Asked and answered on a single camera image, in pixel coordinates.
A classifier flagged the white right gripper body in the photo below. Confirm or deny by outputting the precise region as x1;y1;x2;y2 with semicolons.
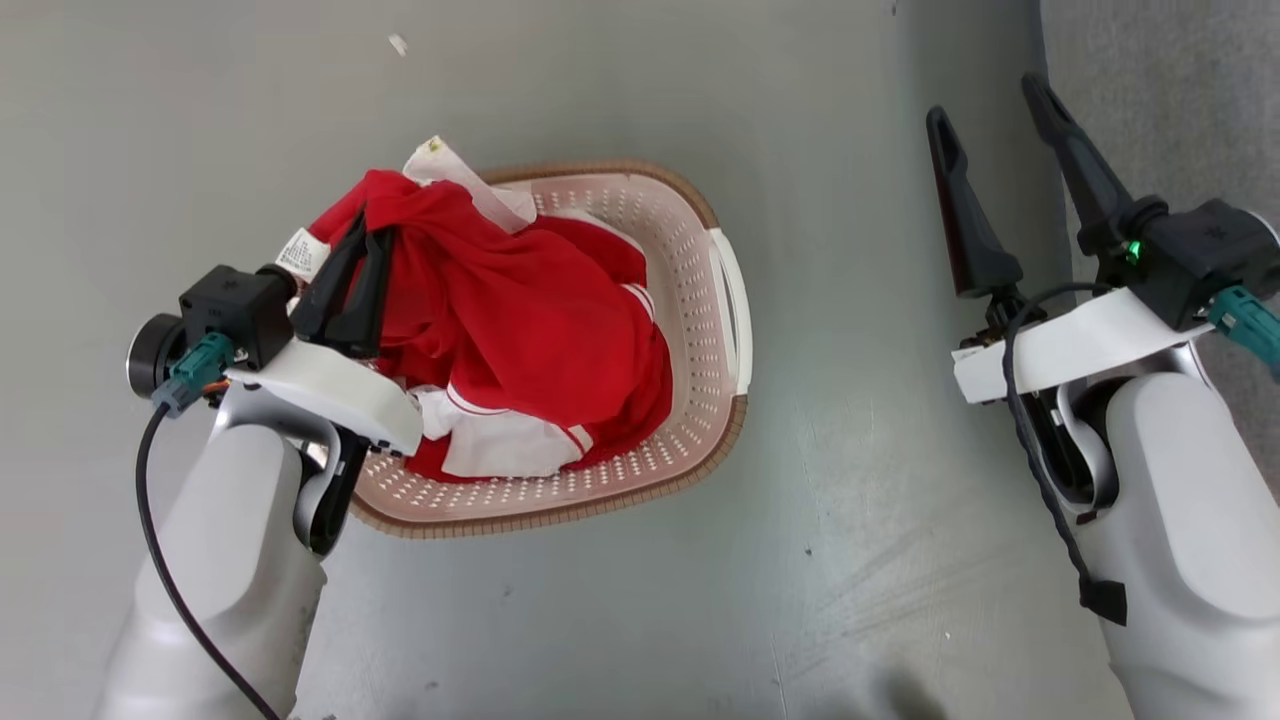
952;288;1216;406

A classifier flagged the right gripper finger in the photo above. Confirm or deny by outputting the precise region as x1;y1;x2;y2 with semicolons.
1022;72;1167;257
925;105;1024;299

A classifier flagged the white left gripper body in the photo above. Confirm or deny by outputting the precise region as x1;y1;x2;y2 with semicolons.
225;340;423;458

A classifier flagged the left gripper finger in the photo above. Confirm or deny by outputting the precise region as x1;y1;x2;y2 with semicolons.
290;212;369;339
325;228;396;356

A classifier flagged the red garment with long tag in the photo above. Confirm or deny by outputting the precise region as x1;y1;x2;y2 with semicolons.
275;135;673;431

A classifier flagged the perforated beige laundry basket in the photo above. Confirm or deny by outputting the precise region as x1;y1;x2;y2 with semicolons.
345;160;753;539

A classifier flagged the grey fabric sofa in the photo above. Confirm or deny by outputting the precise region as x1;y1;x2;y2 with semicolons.
1040;0;1280;501

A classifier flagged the teal left cable connector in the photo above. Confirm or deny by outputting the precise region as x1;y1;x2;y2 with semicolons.
152;333;236;416

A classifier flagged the teal cable connector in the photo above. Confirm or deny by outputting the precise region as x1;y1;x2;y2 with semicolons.
1208;285;1280;379
152;333;236;416

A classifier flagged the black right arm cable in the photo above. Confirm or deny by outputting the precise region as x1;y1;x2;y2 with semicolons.
1003;283;1129;627

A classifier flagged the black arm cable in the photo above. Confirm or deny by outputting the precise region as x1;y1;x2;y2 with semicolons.
1003;283;1129;627
135;400;283;720

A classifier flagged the teal right cable connector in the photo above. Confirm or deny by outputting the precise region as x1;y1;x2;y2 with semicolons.
1208;285;1280;379

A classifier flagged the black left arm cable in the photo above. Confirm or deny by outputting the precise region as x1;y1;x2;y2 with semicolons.
135;400;283;720

